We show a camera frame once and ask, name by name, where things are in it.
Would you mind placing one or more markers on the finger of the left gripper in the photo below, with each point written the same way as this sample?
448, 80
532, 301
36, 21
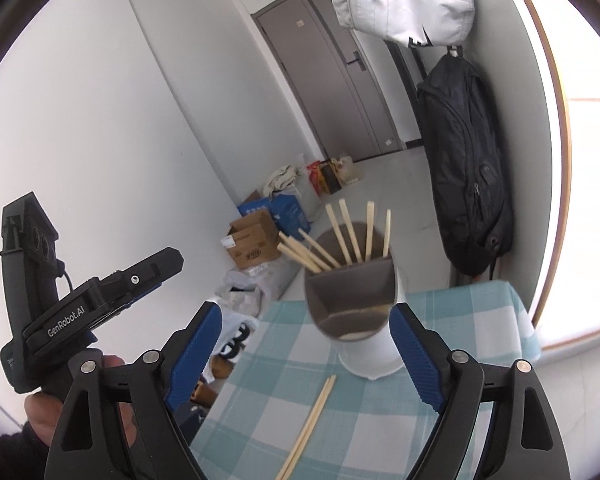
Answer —
121, 296
152, 270

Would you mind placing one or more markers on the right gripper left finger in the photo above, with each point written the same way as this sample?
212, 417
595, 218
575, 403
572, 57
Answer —
187, 351

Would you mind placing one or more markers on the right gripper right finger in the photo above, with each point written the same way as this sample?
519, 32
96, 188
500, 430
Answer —
424, 354

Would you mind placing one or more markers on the wooden chopstick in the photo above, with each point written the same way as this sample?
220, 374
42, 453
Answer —
306, 431
387, 234
351, 230
369, 236
339, 237
290, 253
320, 249
304, 252

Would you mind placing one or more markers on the person's left hand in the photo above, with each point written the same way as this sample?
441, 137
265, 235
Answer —
43, 411

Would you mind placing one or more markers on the brown shoe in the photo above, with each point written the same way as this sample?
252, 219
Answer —
221, 367
203, 395

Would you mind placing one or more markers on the navy jordan shoe box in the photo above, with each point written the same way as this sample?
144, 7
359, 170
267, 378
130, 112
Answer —
189, 417

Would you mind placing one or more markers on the white plastic bag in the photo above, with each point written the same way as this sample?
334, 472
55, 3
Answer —
243, 306

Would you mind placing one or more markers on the white grey utensil holder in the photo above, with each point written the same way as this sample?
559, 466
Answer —
350, 307

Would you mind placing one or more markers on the teal white checkered cloth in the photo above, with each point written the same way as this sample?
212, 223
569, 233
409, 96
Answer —
368, 430

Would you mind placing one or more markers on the grey plastic parcel bag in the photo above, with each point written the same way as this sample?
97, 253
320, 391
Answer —
272, 278

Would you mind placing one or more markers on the brown cardboard box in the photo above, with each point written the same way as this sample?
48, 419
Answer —
252, 240

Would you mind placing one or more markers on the blue cardboard box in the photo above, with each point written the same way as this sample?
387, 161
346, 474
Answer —
285, 210

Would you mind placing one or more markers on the black backpack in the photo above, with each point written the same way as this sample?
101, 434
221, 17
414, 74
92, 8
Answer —
467, 166

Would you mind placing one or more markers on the cream cloth bag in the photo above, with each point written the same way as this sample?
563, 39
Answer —
280, 179

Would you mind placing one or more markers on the beige tote bag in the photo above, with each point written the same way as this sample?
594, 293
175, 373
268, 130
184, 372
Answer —
346, 171

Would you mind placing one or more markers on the grey entrance door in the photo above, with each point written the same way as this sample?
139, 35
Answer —
329, 75

